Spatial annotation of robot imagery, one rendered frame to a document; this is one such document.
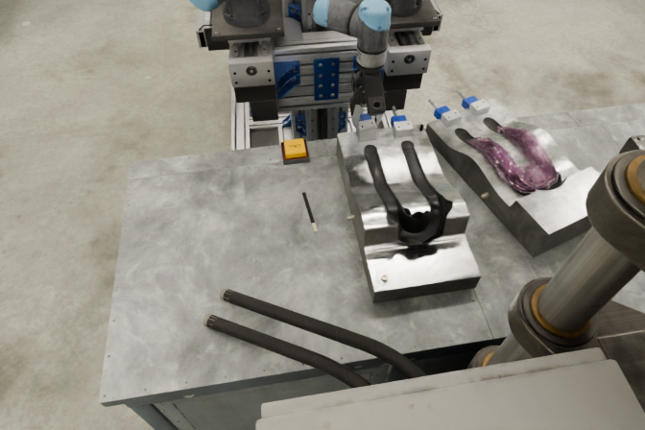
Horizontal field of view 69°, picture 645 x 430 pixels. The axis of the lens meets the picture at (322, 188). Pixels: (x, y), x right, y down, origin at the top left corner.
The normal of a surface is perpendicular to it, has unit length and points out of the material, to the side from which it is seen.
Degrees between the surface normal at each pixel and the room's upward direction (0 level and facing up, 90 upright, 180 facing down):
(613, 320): 0
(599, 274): 90
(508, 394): 0
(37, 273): 0
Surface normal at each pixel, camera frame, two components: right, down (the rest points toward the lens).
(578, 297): -0.65, 0.59
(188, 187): 0.00, -0.63
